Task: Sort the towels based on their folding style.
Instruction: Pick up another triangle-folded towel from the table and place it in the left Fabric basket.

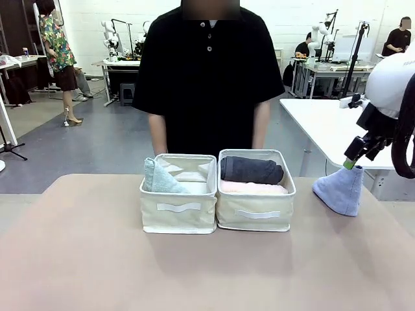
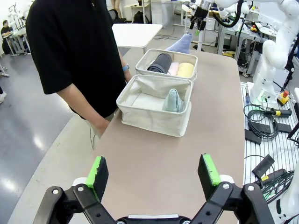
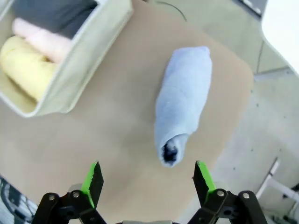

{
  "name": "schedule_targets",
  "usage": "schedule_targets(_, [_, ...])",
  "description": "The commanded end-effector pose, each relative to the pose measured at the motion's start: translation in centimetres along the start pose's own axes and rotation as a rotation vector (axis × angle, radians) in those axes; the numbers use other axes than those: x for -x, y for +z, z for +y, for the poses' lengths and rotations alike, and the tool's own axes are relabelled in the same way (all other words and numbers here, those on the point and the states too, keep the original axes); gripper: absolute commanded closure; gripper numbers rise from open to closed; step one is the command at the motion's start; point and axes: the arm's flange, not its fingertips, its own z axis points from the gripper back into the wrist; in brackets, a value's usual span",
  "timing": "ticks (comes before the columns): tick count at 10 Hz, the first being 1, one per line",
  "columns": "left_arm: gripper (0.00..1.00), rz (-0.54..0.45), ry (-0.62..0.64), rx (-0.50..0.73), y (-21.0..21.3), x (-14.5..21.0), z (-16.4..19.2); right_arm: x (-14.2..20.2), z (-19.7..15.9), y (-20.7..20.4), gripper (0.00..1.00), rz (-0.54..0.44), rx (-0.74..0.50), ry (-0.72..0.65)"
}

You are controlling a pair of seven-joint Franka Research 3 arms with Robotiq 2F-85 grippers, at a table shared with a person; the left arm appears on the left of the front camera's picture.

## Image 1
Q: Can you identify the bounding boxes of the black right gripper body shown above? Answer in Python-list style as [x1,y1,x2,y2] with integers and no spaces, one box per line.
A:
[355,102,401,144]

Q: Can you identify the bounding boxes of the light blue towel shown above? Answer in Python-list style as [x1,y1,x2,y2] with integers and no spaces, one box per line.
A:
[311,165,364,217]

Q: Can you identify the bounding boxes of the dark grey towel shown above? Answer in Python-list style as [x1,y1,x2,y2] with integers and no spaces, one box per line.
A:
[220,155,285,184]

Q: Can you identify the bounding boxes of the pink towel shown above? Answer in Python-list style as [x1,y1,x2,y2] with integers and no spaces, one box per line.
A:
[220,180,289,196]

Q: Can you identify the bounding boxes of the light teal towel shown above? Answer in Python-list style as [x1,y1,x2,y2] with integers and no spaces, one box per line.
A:
[143,157,193,195]

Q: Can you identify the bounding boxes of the person's right forearm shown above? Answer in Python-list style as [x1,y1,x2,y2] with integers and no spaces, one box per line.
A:
[148,112,170,156]

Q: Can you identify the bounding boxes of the person's left forearm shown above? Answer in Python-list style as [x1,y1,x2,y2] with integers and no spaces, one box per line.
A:
[250,98,272,150]

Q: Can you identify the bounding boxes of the large white table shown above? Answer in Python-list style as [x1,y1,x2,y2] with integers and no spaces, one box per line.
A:
[279,97,415,196]

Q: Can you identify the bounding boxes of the black tripod pole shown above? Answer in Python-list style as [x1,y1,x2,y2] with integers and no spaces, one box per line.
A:
[340,20,371,100]

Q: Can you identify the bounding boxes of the grey background desk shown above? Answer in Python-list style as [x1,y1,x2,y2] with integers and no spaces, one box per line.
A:
[290,57,374,100]

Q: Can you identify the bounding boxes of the white panel board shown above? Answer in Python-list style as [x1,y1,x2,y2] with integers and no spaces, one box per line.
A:
[333,34,374,63]

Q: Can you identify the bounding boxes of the standing person black t-shirt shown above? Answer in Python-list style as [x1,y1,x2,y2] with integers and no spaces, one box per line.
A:
[381,16,413,58]

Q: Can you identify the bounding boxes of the black backpack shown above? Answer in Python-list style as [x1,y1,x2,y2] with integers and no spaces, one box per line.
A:
[282,62,295,88]

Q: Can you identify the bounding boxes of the seated person black shirt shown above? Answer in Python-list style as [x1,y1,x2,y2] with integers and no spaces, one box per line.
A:
[294,32,314,59]

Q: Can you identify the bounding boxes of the beige fabric storage bin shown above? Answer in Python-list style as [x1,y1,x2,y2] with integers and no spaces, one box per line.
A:
[216,148,297,233]
[139,154,219,235]

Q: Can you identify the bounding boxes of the person in black polo shirt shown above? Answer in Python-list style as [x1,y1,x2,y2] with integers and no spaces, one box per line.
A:
[132,0,287,159]

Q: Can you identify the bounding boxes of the black plastic stool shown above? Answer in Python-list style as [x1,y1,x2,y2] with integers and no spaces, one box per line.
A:
[119,82,137,108]

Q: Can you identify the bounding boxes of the white background robot table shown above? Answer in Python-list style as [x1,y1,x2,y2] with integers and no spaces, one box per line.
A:
[102,57,142,108]

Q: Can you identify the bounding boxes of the seated person grey trousers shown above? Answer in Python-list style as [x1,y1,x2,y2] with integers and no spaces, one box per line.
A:
[75,65,94,102]

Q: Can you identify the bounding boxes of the woman in floral shirt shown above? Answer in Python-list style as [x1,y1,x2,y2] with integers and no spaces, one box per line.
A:
[34,0,85,127]

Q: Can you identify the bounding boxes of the white side table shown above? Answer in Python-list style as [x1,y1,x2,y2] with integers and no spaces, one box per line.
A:
[0,54,48,98]

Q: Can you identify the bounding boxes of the black floor tripod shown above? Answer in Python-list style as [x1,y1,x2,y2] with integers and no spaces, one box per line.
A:
[0,125,29,162]

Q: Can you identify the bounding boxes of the clear plastic bag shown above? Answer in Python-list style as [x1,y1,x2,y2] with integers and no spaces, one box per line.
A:
[0,54,22,69]

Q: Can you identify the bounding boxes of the dark metal shelf rack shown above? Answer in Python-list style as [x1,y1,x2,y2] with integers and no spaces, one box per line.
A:
[0,0,40,56]

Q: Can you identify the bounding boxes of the black sleeved cable bundle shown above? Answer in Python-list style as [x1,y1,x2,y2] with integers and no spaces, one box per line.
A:
[390,65,415,180]

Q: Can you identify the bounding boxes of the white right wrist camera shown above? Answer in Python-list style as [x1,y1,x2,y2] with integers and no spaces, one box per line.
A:
[338,93,371,111]

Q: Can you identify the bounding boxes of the black overhead camera stand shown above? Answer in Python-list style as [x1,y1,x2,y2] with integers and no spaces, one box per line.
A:
[323,9,340,63]
[111,18,134,56]

